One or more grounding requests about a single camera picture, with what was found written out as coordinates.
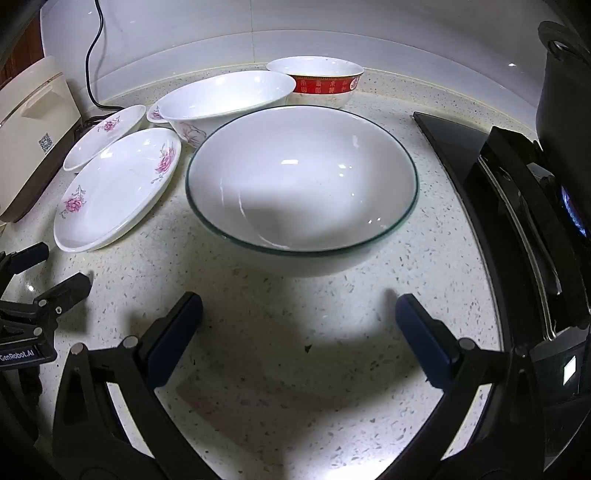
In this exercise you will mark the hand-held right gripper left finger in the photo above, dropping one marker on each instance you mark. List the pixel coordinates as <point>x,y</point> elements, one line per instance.
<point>178,341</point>

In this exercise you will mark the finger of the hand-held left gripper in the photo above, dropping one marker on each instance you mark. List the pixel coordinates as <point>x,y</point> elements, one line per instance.
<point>27,256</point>
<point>67,288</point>

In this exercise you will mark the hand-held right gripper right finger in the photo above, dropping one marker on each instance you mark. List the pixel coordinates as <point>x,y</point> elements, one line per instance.
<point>425,341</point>

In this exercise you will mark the large pink floral plate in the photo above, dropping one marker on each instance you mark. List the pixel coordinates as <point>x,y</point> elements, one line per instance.
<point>115,194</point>

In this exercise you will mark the medium pink floral plate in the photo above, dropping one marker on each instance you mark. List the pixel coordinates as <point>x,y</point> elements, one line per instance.
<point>101,138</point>

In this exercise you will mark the small pink floral plate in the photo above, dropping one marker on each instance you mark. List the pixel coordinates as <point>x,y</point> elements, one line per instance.
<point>154,115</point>

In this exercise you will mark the green-rimmed white bowl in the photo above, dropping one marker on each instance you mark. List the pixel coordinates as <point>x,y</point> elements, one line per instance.
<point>300,184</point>

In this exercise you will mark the white floral bowl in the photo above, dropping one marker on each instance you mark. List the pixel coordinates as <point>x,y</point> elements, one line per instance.
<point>221,97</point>

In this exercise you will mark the red-banded white bowl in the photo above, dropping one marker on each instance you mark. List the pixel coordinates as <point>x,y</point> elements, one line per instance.
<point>323,87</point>

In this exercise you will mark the cream rice cooker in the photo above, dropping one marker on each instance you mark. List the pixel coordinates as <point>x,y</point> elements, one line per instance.
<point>32,138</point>

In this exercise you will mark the black stove pot support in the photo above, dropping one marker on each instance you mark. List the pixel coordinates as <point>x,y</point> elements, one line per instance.
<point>508,152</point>

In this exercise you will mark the black glass gas stove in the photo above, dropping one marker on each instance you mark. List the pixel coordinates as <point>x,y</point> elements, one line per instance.
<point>443,134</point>

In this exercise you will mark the black cooking pot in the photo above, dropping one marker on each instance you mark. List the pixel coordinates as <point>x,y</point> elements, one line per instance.
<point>568,92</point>

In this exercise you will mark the dark wooden frame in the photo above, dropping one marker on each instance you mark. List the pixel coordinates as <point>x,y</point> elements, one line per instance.
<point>21,50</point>

